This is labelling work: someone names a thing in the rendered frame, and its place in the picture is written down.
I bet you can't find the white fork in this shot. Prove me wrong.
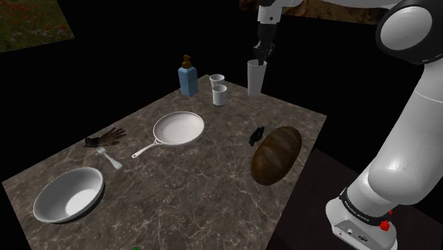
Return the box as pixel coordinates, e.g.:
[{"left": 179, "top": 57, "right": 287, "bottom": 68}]
[{"left": 95, "top": 146, "right": 124, "bottom": 170}]

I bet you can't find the blue soap dispenser bottle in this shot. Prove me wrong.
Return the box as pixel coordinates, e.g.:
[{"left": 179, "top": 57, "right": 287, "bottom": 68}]
[{"left": 177, "top": 54, "right": 199, "bottom": 98}]

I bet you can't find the brown landscape wall picture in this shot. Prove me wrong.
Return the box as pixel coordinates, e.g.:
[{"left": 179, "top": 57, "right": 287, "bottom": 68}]
[{"left": 239, "top": 0, "right": 388, "bottom": 26}]

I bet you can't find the flower meadow wall picture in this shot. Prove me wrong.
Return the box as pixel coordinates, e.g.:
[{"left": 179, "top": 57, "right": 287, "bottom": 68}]
[{"left": 0, "top": 0, "right": 76, "bottom": 54}]

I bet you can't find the white bowl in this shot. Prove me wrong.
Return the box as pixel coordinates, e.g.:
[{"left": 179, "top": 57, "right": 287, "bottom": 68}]
[{"left": 33, "top": 167, "right": 104, "bottom": 224}]

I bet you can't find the small dark teal object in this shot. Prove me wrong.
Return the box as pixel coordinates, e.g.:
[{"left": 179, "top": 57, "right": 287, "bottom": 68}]
[{"left": 248, "top": 126, "right": 266, "bottom": 147}]

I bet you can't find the white frying pan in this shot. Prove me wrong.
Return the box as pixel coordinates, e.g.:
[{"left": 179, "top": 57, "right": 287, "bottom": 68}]
[{"left": 131, "top": 111, "right": 205, "bottom": 159}]

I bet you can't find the dark robot stand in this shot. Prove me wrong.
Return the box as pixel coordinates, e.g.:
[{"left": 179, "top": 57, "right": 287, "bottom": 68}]
[{"left": 266, "top": 148, "right": 443, "bottom": 250}]

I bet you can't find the brown bread loaf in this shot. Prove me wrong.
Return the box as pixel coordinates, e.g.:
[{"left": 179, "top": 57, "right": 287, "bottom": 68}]
[{"left": 250, "top": 126, "right": 303, "bottom": 187}]

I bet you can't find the small white cup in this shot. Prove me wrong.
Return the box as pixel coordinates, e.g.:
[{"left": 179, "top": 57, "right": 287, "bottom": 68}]
[
  {"left": 212, "top": 84, "right": 228, "bottom": 107},
  {"left": 209, "top": 74, "right": 226, "bottom": 89}
]

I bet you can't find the brown hand figure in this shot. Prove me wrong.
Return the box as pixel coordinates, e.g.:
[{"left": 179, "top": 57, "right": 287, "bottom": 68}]
[{"left": 84, "top": 126, "right": 128, "bottom": 148}]

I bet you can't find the tall white cup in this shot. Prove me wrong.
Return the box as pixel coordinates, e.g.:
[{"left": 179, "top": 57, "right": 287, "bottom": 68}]
[{"left": 246, "top": 59, "right": 268, "bottom": 97}]

